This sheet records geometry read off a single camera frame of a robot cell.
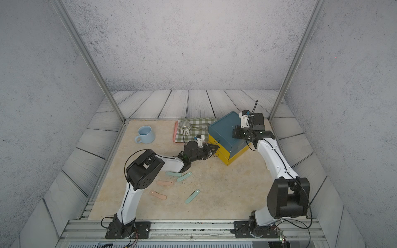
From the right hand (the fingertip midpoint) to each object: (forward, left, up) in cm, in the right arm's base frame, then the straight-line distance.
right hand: (233, 132), depth 86 cm
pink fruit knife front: (-27, +41, -20) cm, 53 cm away
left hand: (-5, +6, -9) cm, 12 cm away
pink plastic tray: (+18, +38, -19) cm, 46 cm away
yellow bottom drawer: (-5, +6, -13) cm, 15 cm away
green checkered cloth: (+22, +20, -19) cm, 35 cm away
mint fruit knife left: (-15, +34, -20) cm, 42 cm away
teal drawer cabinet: (0, +7, +1) cm, 7 cm away
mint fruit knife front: (-27, +22, -21) cm, 40 cm away
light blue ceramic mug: (+9, +55, -13) cm, 57 cm away
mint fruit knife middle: (-17, +28, -20) cm, 38 cm away
